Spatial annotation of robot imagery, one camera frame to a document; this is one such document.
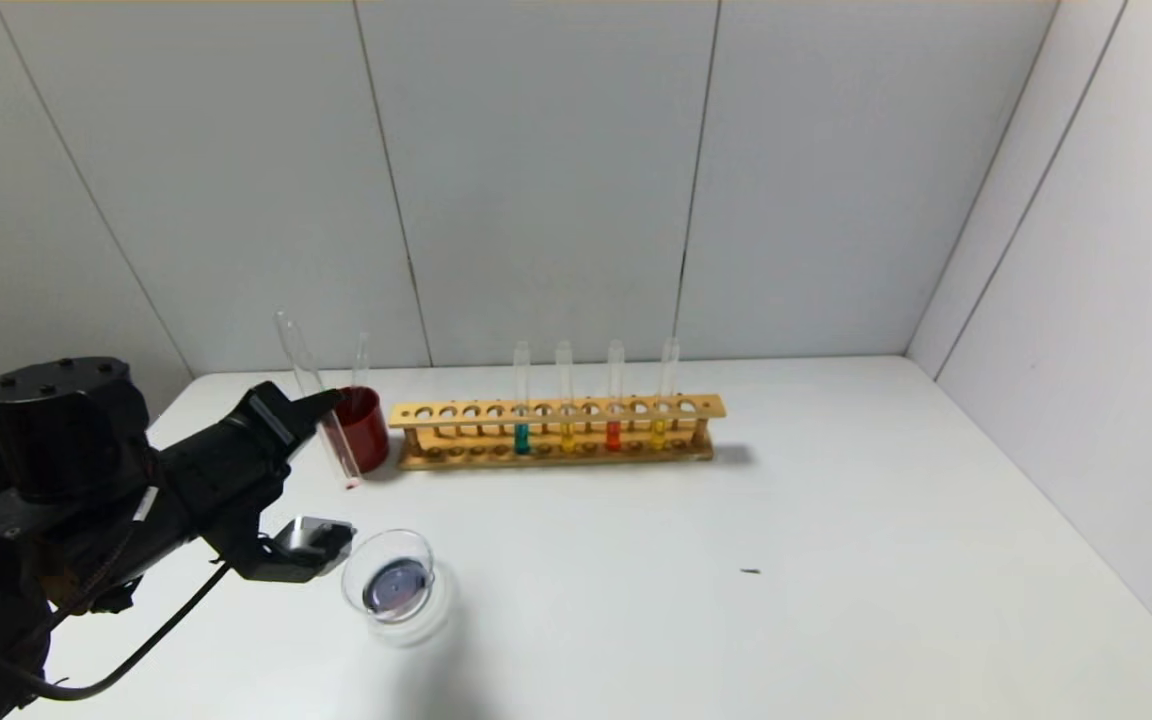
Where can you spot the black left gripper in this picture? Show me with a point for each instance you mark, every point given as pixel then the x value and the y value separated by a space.
pixel 277 417

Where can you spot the blue pigment glass test tube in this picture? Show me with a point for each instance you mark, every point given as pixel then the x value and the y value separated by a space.
pixel 522 438
pixel 361 365

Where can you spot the red pigment glass test tube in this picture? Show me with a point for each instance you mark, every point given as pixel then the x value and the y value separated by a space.
pixel 613 436
pixel 348 470

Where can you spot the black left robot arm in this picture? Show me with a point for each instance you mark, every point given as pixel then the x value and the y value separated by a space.
pixel 56 440

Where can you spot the wooden test tube rack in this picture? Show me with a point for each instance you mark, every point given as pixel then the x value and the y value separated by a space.
pixel 556 411

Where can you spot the yellow pigment glass test tube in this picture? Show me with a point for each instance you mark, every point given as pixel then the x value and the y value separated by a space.
pixel 567 437
pixel 658 434

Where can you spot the dark red cup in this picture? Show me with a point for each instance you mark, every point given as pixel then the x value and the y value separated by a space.
pixel 371 430

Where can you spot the clear glass beaker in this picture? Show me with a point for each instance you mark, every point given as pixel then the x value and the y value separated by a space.
pixel 396 585

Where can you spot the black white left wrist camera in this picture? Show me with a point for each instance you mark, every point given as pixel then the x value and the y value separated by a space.
pixel 291 560

